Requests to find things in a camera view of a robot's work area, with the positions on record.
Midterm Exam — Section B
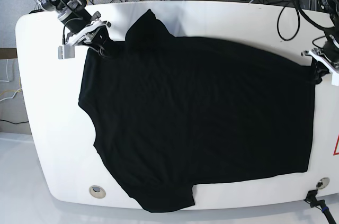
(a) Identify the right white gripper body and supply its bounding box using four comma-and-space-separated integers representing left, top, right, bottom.
65, 11, 111, 46

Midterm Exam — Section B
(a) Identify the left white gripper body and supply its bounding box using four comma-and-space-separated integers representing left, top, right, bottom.
301, 48, 338, 75

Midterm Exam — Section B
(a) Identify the black T-shirt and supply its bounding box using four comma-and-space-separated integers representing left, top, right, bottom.
78, 11, 322, 212

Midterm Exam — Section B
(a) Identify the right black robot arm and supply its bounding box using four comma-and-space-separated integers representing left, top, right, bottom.
37, 0, 114, 59

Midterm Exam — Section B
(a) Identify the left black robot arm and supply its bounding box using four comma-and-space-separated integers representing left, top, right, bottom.
293, 0, 338, 74

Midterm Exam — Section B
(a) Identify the red warning triangle sticker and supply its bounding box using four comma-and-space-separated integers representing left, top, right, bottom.
333, 136, 339, 156

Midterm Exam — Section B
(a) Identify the right table grommet hole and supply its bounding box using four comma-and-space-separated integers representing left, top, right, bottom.
316, 177, 330, 190

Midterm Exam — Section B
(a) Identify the table grommet hole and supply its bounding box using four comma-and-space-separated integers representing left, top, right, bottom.
316, 177, 330, 190
89, 185, 106, 199

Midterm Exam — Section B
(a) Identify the left table grommet hole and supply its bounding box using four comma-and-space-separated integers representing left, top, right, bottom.
89, 185, 106, 199

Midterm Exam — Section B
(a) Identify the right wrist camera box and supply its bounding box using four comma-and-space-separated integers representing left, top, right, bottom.
58, 44, 75, 59

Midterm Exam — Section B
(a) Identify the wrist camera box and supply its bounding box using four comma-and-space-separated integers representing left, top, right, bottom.
331, 73, 339, 86
58, 44, 75, 59

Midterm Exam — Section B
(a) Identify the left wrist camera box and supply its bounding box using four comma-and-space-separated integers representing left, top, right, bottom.
331, 73, 339, 86

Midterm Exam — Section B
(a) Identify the yellow cable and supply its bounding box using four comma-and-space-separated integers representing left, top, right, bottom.
0, 75, 22, 97

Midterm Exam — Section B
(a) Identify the white cable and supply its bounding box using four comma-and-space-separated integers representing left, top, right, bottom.
0, 58, 21, 102

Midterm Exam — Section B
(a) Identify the black clamp with cable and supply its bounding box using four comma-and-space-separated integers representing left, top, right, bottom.
304, 190, 336, 224

